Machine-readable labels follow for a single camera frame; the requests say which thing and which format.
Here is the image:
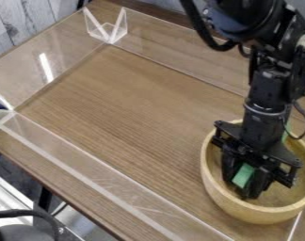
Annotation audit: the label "brown wooden bowl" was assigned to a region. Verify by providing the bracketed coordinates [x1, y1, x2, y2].
[200, 120, 305, 225]

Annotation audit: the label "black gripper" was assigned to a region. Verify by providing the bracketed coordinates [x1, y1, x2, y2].
[218, 100, 302, 199]

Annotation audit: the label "black metal base plate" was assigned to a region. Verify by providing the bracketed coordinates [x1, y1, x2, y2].
[32, 203, 85, 241]

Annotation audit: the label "green rectangular block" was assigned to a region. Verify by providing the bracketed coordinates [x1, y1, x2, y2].
[231, 163, 254, 189]

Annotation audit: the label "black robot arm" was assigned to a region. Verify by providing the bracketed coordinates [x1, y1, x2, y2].
[180, 0, 305, 199]

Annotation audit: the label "black cable bottom left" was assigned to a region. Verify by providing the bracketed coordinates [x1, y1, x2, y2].
[0, 209, 60, 241]

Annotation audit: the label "clear acrylic tray walls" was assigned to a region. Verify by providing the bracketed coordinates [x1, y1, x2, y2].
[0, 1, 305, 241]

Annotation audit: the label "black table leg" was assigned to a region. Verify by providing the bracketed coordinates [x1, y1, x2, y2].
[37, 187, 53, 212]

